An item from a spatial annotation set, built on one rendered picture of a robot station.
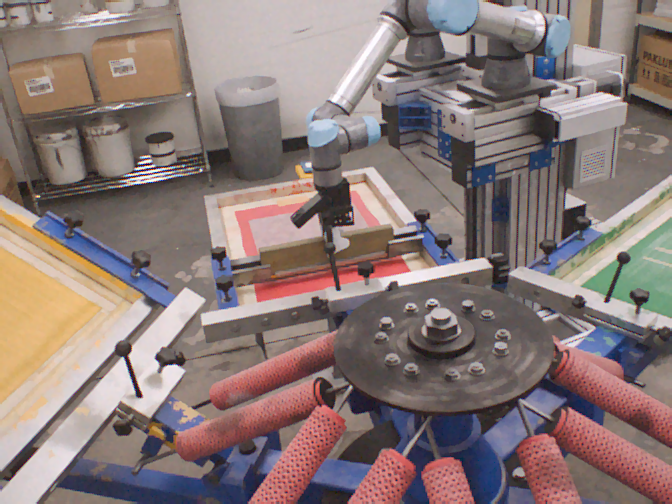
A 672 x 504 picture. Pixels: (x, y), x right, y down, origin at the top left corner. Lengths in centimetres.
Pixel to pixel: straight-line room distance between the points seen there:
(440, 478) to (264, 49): 474
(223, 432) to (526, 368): 46
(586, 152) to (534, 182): 22
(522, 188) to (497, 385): 184
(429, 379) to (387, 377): 5
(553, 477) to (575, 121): 156
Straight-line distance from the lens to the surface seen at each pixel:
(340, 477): 120
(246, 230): 216
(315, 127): 169
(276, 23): 539
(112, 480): 144
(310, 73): 550
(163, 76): 490
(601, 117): 238
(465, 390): 89
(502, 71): 227
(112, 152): 514
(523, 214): 274
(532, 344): 98
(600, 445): 96
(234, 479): 119
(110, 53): 490
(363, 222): 212
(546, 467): 90
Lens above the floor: 188
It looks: 28 degrees down
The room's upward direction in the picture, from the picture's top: 6 degrees counter-clockwise
